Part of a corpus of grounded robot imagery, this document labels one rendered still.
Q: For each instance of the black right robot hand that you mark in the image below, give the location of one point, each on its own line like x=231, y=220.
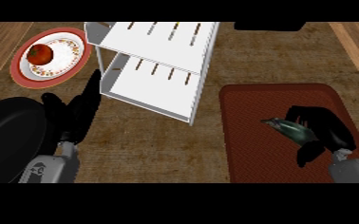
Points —
x=327, y=123

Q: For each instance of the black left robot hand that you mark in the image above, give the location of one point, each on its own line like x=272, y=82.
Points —
x=83, y=107

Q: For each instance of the dark green eggplant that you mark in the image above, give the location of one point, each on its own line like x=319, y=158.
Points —
x=291, y=129

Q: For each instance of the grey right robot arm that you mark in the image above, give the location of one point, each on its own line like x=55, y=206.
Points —
x=343, y=167

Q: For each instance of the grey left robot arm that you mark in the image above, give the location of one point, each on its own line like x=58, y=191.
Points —
x=51, y=166

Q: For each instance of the dark red tray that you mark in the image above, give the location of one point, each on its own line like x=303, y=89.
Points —
x=266, y=139

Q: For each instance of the white tiered basket shelf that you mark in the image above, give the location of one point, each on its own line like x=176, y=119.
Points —
x=154, y=72

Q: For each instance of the black round pan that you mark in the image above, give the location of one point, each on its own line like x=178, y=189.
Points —
x=21, y=136

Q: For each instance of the red round placemat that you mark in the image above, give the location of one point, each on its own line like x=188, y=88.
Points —
x=23, y=76

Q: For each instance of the white patterned plate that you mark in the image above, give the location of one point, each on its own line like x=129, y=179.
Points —
x=57, y=58

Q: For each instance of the red tomato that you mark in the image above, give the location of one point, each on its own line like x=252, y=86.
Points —
x=40, y=54

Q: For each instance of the black appliance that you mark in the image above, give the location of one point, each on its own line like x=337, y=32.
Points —
x=269, y=26

